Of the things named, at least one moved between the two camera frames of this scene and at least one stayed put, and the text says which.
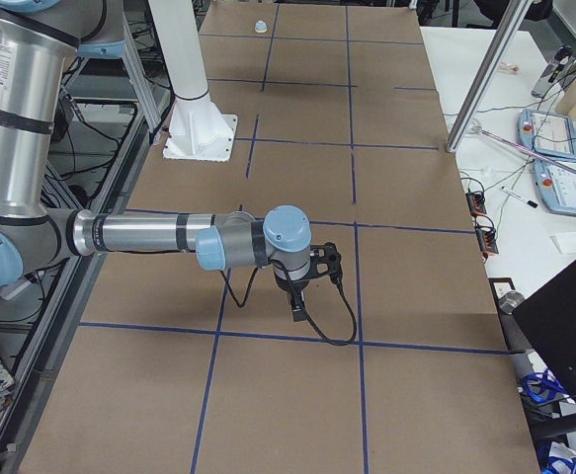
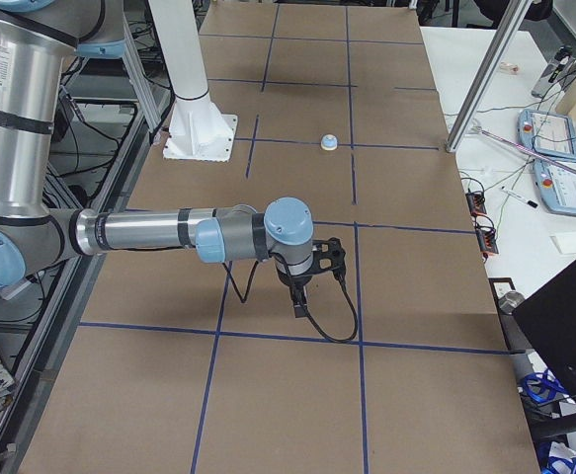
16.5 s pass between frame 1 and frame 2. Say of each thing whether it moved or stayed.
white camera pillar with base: stayed
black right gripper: stayed
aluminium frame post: stayed
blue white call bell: moved
